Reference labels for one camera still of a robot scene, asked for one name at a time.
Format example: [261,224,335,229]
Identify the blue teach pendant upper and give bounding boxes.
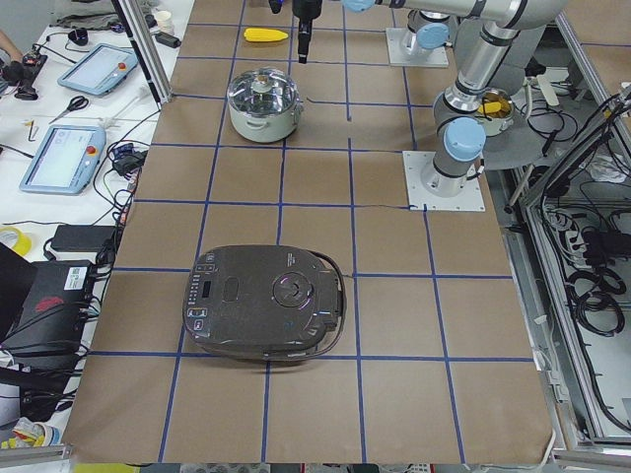
[57,43,138,96]

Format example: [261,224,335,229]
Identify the black small device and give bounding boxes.
[154,32,181,48]

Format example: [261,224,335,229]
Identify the glass pot lid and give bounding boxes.
[227,67,300,117]

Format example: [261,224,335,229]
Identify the black handled scissors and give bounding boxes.
[49,95,90,124]

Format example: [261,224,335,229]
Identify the blue teach pendant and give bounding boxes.
[57,43,138,96]
[19,124,106,195]

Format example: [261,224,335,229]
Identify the aluminium frame post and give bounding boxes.
[111,0,173,105]

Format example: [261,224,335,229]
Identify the pale green cooking pot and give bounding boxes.
[228,98,303,143]

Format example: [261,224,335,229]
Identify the yellow corn cob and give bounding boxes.
[244,28,289,43]

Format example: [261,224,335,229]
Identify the black computer box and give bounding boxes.
[1,245,96,372]

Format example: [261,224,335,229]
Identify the white paper cup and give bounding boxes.
[154,10,174,34]

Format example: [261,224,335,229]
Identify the blue teach pendant lower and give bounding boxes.
[19,124,106,195]

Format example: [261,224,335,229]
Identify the dark brown rice cooker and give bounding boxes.
[182,244,346,362]

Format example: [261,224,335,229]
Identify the yellow tape roll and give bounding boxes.
[0,226,33,256]

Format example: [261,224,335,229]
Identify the person's hand black glove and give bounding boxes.
[1,61,25,86]

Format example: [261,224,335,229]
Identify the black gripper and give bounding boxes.
[292,0,322,64]

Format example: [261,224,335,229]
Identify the black power adapter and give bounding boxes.
[50,225,115,252]

